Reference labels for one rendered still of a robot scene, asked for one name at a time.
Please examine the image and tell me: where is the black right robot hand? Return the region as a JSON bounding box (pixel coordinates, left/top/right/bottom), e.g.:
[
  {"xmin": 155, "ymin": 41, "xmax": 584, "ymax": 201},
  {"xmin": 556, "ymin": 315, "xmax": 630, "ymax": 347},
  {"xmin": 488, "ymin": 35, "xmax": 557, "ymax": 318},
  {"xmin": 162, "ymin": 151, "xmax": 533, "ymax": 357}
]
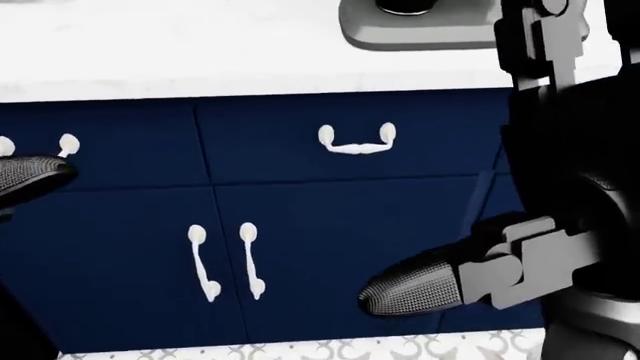
[{"xmin": 357, "ymin": 0, "xmax": 640, "ymax": 317}]

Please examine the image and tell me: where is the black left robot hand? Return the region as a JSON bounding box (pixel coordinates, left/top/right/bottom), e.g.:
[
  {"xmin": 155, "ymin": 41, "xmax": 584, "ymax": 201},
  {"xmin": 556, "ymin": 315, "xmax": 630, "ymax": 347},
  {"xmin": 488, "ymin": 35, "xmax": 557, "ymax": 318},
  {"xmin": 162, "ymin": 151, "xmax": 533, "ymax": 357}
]
[{"xmin": 0, "ymin": 154, "xmax": 80, "ymax": 223}]

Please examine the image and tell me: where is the black mixer bowl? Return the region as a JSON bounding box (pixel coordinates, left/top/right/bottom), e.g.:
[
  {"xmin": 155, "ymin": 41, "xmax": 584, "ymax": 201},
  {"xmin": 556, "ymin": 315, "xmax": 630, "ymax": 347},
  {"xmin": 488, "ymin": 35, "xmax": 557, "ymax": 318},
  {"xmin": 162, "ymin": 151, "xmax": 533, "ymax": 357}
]
[{"xmin": 374, "ymin": 0, "xmax": 437, "ymax": 16}]

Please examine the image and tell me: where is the navy cabinet door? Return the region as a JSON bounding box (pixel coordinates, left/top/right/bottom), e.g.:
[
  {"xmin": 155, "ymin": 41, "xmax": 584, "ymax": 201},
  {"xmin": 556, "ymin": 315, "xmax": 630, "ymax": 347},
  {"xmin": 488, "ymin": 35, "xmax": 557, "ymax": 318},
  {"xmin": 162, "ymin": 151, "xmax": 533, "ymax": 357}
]
[
  {"xmin": 0, "ymin": 185, "xmax": 250, "ymax": 356},
  {"xmin": 213, "ymin": 172, "xmax": 496, "ymax": 345},
  {"xmin": 438, "ymin": 170, "xmax": 547, "ymax": 336}
]

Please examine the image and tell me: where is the wide navy cabinet drawer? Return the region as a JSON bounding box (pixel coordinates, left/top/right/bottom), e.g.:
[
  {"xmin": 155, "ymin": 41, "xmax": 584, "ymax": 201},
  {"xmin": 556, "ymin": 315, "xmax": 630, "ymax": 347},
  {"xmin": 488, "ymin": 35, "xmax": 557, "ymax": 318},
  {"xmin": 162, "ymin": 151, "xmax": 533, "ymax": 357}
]
[{"xmin": 193, "ymin": 87, "xmax": 517, "ymax": 188}]

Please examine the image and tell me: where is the white drawer pull handle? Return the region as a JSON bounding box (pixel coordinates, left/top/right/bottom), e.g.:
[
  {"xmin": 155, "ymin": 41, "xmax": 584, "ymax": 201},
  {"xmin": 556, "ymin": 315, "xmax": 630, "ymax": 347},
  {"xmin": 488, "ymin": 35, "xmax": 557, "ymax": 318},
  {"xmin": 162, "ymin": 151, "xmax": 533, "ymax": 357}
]
[
  {"xmin": 317, "ymin": 121, "xmax": 398, "ymax": 156},
  {"xmin": 0, "ymin": 132, "xmax": 81, "ymax": 159}
]

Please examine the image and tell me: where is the white door pull handle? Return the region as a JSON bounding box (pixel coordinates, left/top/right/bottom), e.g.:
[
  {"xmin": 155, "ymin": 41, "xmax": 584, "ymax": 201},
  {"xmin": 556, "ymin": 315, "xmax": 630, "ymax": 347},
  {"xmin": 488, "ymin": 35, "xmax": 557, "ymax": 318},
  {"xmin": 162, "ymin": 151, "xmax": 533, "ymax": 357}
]
[
  {"xmin": 187, "ymin": 223, "xmax": 223, "ymax": 303},
  {"xmin": 238, "ymin": 221, "xmax": 267, "ymax": 301}
]

